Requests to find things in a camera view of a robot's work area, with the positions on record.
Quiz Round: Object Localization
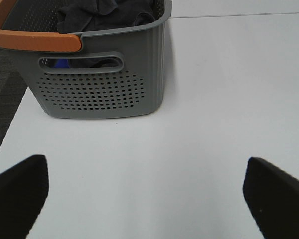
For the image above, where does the grey perforated plastic basket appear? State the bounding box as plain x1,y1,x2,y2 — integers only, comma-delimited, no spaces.
9,0,172,119

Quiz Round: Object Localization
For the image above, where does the blue towel in basket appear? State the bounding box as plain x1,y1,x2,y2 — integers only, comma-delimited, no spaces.
53,59,71,69

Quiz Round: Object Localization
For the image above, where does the orange basket handle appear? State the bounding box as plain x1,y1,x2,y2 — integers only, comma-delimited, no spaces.
0,0,82,52

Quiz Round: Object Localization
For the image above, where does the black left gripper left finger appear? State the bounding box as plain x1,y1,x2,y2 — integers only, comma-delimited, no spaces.
0,155,49,239

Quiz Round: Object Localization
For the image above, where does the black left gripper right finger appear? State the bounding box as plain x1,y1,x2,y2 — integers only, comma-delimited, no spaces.
242,157,299,239

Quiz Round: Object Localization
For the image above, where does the dark grey towel in basket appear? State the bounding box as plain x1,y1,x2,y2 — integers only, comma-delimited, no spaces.
57,0,156,33

